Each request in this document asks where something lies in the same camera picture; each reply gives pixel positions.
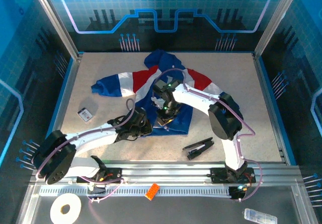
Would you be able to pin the black controller box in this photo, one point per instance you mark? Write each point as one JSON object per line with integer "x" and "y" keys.
{"x": 237, "y": 192}

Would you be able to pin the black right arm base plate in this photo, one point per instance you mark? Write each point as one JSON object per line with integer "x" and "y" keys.
{"x": 219, "y": 175}

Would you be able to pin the blue red white zip jacket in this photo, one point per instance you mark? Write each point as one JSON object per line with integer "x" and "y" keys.
{"x": 183, "y": 119}

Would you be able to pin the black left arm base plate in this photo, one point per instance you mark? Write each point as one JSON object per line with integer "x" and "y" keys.
{"x": 113, "y": 175}

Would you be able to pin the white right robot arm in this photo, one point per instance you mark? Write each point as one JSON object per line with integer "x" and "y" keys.
{"x": 193, "y": 98}

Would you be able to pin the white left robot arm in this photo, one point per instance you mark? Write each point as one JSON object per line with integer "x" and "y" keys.
{"x": 95, "y": 136}

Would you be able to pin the black stapler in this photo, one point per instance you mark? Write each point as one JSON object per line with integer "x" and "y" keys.
{"x": 198, "y": 147}

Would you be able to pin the clear plastic packet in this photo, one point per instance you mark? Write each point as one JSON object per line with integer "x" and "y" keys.
{"x": 260, "y": 216}

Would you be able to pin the small white printed card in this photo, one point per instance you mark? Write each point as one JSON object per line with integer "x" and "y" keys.
{"x": 85, "y": 114}

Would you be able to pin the orange toy brick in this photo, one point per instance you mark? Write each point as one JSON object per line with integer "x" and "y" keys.
{"x": 152, "y": 190}

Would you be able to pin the aluminium mounting rail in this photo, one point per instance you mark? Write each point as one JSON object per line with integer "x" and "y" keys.
{"x": 163, "y": 169}

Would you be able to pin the white tape roll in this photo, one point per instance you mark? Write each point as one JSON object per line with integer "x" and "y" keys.
{"x": 58, "y": 209}

